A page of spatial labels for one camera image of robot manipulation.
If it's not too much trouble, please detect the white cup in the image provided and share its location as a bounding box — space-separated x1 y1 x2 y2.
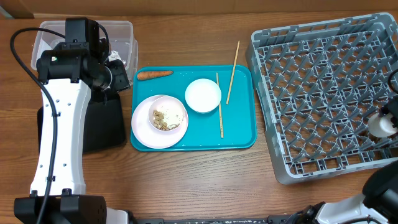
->
368 113 397 138

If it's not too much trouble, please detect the orange carrot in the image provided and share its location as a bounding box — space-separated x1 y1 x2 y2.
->
137 70 173 80

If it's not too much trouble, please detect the white tissue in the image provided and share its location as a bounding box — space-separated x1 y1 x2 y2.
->
108 50 126 65

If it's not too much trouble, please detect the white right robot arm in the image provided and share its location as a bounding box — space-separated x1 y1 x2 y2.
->
286 96 397 223

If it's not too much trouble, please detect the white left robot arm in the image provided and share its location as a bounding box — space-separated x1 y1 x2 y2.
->
14 17 134 223

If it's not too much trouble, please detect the pink bowl with food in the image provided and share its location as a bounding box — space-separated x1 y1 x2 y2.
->
148 96 187 133

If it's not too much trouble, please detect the teal serving tray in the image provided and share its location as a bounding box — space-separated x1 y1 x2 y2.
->
132 65 257 152

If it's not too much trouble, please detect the white round plate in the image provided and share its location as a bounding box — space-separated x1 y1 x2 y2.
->
131 95 188 151

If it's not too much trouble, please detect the wooden chopstick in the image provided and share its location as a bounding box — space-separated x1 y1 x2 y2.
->
216 72 224 139
226 40 240 105

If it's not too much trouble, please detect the white round bowl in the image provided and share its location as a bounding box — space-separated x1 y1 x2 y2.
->
185 78 221 113

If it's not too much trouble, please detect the grey dishwasher rack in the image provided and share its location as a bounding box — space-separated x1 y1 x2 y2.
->
246 12 397 185

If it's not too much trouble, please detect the clear plastic waste bin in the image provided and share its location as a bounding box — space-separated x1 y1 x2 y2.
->
30 21 138 86

